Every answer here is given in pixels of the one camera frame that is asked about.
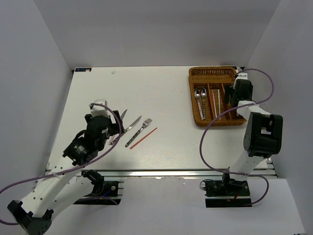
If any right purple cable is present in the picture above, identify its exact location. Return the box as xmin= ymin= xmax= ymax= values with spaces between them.
xmin=200 ymin=68 xmax=274 ymax=206

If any dark handled spoon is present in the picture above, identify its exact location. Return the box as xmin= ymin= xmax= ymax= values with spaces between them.
xmin=201 ymin=87 xmax=207 ymax=120

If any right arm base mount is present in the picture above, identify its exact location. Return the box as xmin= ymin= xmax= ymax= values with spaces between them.
xmin=199 ymin=179 xmax=252 ymax=208

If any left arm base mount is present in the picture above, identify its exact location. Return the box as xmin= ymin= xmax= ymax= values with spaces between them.
xmin=74 ymin=170 xmax=124 ymax=206

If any dark handled fork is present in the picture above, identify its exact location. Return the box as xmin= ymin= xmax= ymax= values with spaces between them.
xmin=125 ymin=118 xmax=153 ymax=147

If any white chopstick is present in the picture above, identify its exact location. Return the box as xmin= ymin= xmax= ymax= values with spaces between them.
xmin=212 ymin=90 xmax=218 ymax=118
xmin=218 ymin=89 xmax=223 ymax=114

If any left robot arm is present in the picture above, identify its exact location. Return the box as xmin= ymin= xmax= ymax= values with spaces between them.
xmin=7 ymin=110 xmax=124 ymax=235

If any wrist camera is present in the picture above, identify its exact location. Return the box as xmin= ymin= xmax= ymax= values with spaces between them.
xmin=89 ymin=99 xmax=109 ymax=118
xmin=235 ymin=71 xmax=248 ymax=80

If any blue label sticker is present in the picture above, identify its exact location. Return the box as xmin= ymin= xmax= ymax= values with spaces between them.
xmin=74 ymin=68 xmax=92 ymax=72

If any aluminium table rail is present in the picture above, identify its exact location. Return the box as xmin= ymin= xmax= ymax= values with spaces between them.
xmin=73 ymin=168 xmax=277 ymax=179

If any orange chopstick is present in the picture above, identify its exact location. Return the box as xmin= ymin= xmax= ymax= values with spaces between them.
xmin=209 ymin=89 xmax=215 ymax=118
xmin=130 ymin=127 xmax=158 ymax=150

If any pink handled knife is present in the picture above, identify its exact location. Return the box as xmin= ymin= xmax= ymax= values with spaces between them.
xmin=109 ymin=109 xmax=128 ymax=145

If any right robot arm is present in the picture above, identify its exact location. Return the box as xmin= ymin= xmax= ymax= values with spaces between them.
xmin=221 ymin=76 xmax=283 ymax=195

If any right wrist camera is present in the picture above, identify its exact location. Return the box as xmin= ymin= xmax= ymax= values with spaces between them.
xmin=235 ymin=71 xmax=248 ymax=80

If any pink handled spoon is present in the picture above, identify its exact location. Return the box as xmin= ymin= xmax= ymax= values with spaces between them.
xmin=194 ymin=88 xmax=204 ymax=120

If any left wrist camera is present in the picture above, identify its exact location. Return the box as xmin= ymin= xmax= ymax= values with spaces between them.
xmin=89 ymin=99 xmax=109 ymax=118

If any purple cable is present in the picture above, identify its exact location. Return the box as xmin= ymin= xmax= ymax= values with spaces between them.
xmin=0 ymin=104 xmax=123 ymax=225
xmin=200 ymin=68 xmax=274 ymax=206

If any dark handled knife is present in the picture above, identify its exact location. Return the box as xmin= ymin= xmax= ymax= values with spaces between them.
xmin=124 ymin=116 xmax=142 ymax=133

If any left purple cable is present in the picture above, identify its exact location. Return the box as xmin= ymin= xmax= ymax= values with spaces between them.
xmin=0 ymin=104 xmax=123 ymax=225

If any wicker cutlery tray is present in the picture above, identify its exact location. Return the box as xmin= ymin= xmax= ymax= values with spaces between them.
xmin=188 ymin=66 xmax=237 ymax=127

